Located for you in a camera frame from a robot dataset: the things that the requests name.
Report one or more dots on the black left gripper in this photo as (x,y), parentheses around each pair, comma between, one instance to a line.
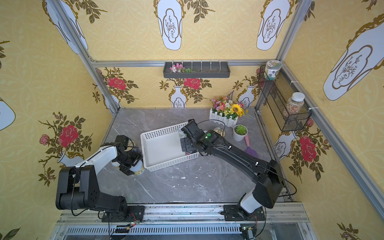
(132,167)

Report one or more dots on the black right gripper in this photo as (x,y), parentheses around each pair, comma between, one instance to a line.
(188,144)

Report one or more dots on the red black gold-top can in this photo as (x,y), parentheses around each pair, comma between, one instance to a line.
(187,146)

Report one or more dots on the yellow label white-top can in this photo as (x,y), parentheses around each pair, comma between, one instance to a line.
(138,170)

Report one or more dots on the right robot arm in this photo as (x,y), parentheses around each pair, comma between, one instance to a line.
(267,176)

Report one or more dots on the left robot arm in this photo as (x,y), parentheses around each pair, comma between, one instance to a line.
(78,187)

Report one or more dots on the white perforated plastic basket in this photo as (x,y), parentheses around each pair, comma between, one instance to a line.
(162,148)

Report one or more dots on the white picket flower box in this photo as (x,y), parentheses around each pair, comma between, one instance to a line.
(225,111)

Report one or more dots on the white pot green succulent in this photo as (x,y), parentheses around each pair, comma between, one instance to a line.
(240,132)

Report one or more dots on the purple silicone spatula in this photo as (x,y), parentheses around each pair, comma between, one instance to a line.
(249,150)

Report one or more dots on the pink artificial flowers on shelf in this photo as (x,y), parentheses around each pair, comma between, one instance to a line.
(179,68)

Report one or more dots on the white-lid glass jar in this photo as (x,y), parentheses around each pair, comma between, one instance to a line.
(294,104)

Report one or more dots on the patterned lidded jar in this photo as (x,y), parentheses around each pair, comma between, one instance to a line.
(272,69)

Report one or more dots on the aluminium corner frame post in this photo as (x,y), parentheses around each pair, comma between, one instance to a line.
(63,18)

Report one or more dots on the grey wall shelf tray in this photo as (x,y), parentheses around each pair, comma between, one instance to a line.
(201,69)

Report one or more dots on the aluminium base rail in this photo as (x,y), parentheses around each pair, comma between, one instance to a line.
(286,221)

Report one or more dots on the black wire wall basket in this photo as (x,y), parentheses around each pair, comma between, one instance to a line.
(277,93)

